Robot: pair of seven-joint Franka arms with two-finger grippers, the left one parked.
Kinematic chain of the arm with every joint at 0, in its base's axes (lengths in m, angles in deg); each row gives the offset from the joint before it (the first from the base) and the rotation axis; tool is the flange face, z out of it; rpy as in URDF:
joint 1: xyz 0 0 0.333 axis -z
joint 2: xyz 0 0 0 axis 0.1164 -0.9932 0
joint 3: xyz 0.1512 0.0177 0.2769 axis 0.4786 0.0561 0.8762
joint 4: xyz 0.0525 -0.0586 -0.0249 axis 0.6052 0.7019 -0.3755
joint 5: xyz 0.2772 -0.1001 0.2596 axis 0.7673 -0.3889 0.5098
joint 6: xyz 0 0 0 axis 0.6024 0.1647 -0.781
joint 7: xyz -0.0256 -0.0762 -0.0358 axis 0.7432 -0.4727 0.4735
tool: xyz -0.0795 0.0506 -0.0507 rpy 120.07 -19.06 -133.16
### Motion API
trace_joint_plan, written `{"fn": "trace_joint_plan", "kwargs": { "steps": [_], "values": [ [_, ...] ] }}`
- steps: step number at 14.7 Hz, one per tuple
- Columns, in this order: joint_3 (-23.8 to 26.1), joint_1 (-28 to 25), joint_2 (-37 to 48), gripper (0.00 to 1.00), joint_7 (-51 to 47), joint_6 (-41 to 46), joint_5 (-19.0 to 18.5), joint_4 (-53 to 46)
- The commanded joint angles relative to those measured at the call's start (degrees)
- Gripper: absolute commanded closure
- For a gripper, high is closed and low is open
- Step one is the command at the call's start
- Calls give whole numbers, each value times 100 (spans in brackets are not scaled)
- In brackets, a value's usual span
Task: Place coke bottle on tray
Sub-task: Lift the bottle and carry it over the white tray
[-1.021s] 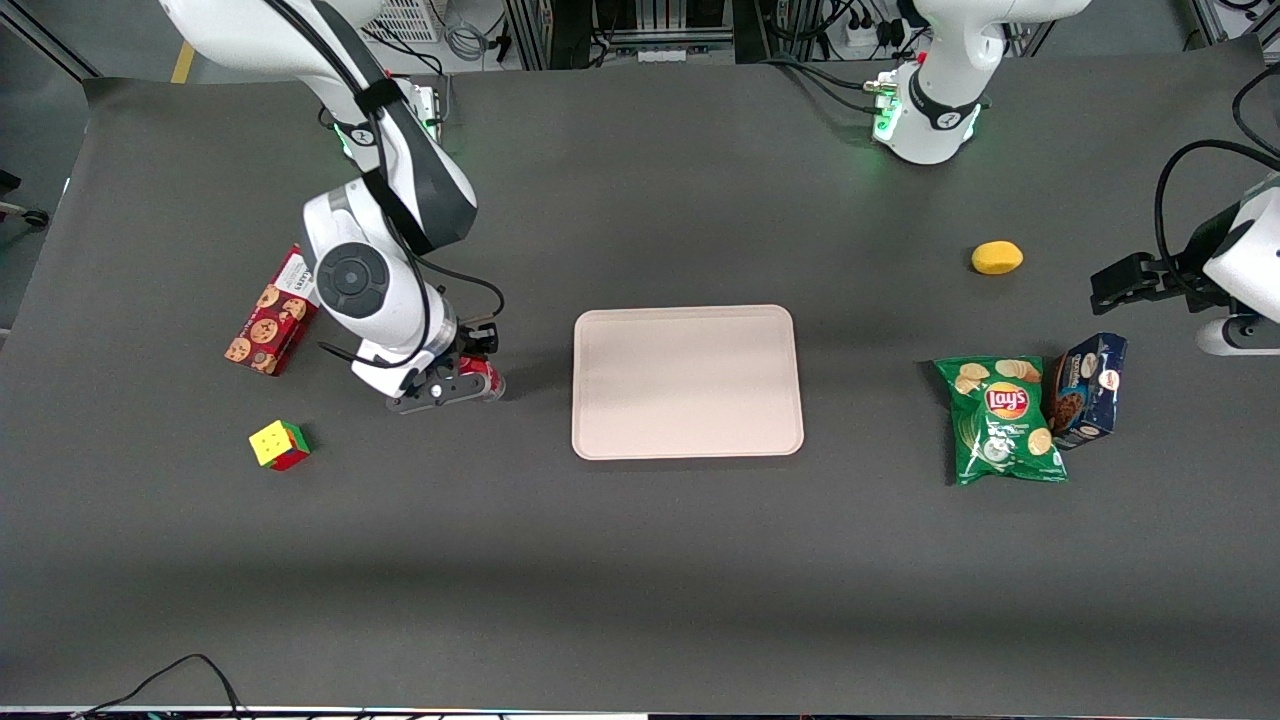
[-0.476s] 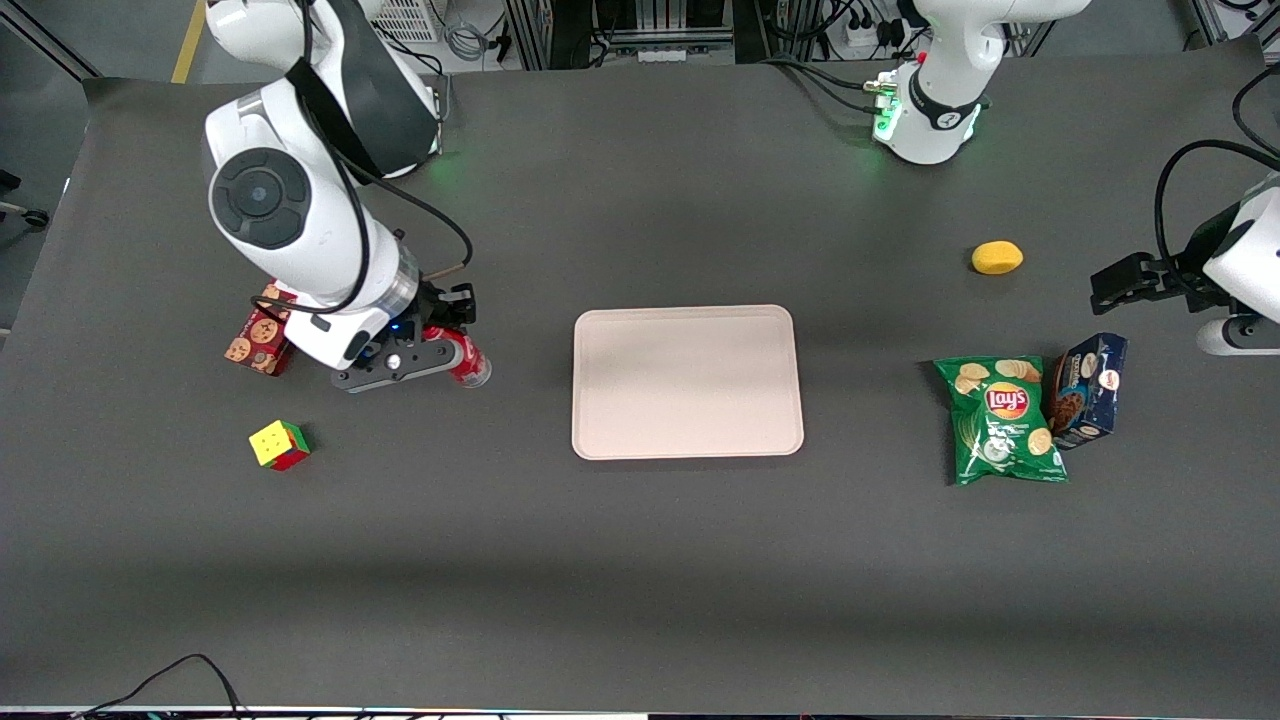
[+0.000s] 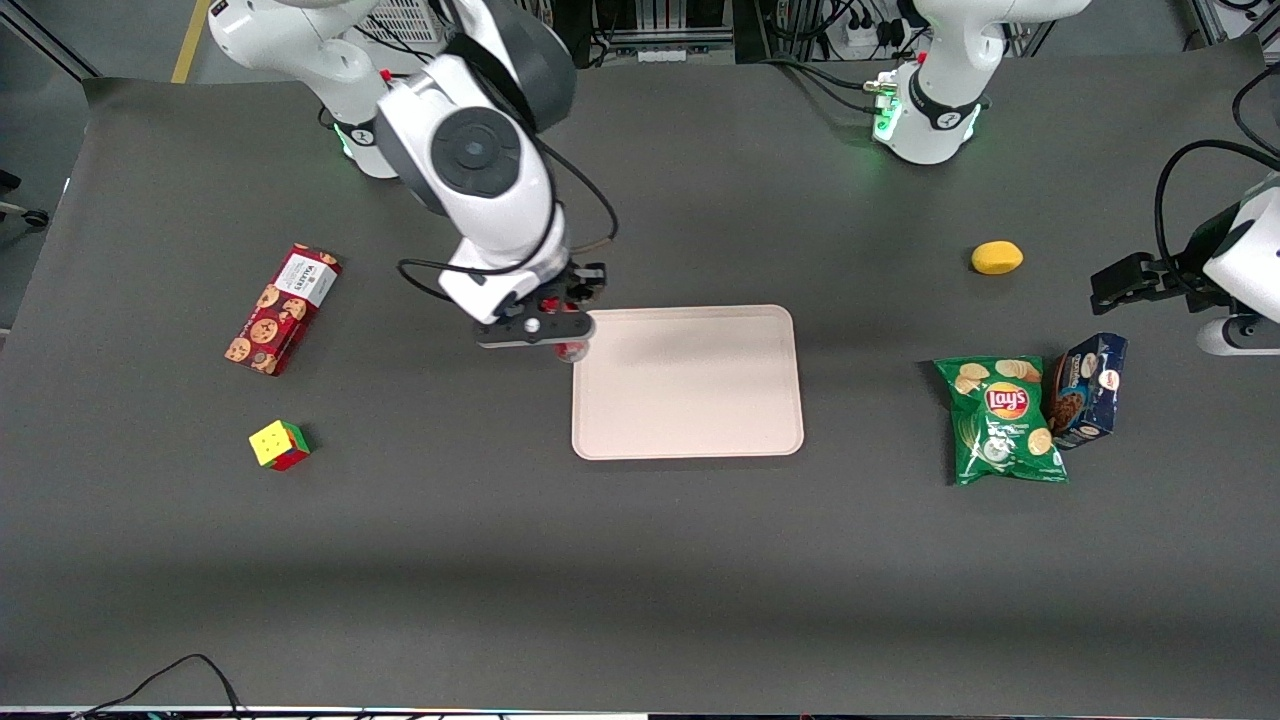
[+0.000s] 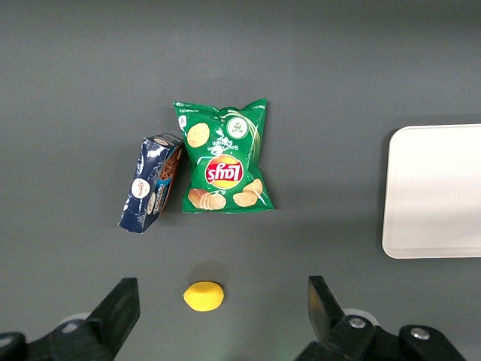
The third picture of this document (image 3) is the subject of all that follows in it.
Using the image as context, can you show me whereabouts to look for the red coke bottle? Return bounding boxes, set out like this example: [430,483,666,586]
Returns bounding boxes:
[538,293,591,363]

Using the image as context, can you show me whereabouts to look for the beige plastic tray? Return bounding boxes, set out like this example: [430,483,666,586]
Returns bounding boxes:
[571,304,805,461]

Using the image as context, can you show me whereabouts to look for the dark blue cookie box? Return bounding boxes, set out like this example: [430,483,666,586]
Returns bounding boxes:
[1046,332,1129,451]

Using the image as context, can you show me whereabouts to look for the yellow lemon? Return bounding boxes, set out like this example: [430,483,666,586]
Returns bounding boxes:
[971,240,1025,276]

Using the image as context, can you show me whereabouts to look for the green Lay's chips bag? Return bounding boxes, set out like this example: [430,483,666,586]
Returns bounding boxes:
[933,355,1070,488]

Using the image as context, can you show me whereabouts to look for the red cookie box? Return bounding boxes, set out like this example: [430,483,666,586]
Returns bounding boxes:
[223,243,343,378]

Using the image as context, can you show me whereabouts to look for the white vented box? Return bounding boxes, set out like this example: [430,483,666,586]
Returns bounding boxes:
[380,0,443,44]

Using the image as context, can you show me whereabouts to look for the colourful puzzle cube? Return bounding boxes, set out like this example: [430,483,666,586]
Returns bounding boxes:
[248,419,313,473]

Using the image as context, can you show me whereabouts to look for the dark grey table mat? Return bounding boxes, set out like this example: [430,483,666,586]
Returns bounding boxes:
[0,40,1280,716]

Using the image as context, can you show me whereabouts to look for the white power strip with plugs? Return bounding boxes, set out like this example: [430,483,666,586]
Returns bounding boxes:
[840,10,906,51]

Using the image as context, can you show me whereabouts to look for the yellow floor tape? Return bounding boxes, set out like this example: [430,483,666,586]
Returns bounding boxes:
[171,0,209,85]

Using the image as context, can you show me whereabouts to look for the black stand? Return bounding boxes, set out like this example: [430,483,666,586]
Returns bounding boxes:
[0,168,49,227]

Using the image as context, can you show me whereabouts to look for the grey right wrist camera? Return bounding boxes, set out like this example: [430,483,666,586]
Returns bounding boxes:
[475,309,597,350]

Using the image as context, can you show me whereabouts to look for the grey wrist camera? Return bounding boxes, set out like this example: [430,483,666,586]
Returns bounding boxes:
[1197,315,1280,357]
[475,309,597,350]

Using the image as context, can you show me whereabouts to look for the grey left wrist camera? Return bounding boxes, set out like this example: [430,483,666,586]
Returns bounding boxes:
[1197,315,1280,357]

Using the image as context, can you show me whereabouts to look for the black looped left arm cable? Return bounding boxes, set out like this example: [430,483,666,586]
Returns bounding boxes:
[1154,139,1280,286]

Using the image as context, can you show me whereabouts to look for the black curved cable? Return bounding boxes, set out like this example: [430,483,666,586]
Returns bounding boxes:
[1231,63,1280,161]

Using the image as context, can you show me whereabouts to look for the aluminium frame post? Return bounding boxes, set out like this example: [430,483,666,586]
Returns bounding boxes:
[1185,0,1280,46]

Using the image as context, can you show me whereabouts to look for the black right arm base cable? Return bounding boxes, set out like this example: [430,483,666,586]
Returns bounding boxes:
[318,25,441,131]

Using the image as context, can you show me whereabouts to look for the aluminium frame rack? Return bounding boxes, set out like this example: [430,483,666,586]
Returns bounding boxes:
[560,0,741,71]

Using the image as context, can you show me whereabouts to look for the black left arm base cables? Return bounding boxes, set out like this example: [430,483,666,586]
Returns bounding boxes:
[765,55,901,113]

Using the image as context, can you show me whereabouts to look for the thin black table edge cable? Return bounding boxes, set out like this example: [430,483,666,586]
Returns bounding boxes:
[70,653,251,720]

